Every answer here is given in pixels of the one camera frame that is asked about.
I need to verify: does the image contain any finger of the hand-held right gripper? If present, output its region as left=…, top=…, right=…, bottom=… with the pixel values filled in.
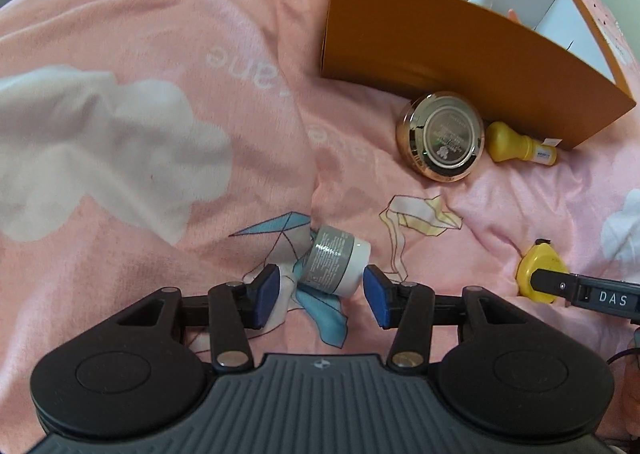
left=531, top=270, right=581, bottom=305

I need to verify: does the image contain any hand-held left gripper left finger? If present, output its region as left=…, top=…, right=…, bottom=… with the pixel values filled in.
left=102, top=264, right=282, bottom=369

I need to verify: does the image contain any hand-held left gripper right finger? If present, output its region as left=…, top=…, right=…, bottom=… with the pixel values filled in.
left=362, top=264, right=538, bottom=371

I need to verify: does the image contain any yellow tape measure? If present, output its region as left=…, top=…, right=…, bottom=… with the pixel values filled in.
left=516, top=239, right=568, bottom=305

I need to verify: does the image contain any grey and white jar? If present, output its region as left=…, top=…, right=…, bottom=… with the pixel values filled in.
left=299, top=226, right=372, bottom=296

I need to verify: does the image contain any orange cardboard box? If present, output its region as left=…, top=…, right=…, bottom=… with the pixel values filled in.
left=320, top=0, right=638, bottom=152

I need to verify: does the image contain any yellow bottle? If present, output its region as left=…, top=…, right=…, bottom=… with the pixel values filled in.
left=486, top=120, right=563, bottom=167

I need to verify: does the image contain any round gold compact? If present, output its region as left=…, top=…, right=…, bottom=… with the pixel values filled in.
left=396, top=91, right=486, bottom=183

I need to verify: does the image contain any pink printed duvet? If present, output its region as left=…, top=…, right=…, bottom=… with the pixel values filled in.
left=0, top=0, right=640, bottom=454

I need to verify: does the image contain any dark cable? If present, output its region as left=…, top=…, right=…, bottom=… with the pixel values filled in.
left=607, top=326, right=640, bottom=365

